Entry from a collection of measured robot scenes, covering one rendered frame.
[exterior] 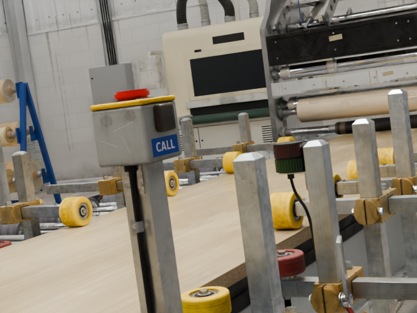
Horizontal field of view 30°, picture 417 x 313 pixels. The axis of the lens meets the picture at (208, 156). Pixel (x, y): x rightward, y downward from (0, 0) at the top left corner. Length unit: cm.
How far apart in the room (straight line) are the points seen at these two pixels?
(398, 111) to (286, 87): 238
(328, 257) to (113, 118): 60
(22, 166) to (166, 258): 143
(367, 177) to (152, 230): 76
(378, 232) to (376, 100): 243
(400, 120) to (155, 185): 100
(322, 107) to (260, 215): 299
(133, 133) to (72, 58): 1119
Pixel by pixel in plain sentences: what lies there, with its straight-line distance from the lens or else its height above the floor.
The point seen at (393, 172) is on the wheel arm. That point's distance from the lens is 211.
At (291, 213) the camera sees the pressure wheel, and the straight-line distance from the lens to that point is 166.
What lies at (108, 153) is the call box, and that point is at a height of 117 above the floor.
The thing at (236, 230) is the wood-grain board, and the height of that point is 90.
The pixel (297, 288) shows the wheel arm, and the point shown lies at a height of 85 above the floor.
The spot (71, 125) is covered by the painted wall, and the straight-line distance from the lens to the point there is 1210.
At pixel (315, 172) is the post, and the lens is 132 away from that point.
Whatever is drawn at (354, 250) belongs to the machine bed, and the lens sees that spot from 206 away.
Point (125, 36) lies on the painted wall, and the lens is 1154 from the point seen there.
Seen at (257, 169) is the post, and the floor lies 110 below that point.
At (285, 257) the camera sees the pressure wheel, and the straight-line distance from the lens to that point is 141.
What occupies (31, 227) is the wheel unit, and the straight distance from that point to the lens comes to 230.
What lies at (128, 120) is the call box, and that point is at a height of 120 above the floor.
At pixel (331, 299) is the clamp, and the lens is 133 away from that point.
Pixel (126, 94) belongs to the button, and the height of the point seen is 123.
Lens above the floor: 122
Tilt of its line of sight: 5 degrees down
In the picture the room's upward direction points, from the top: 7 degrees counter-clockwise
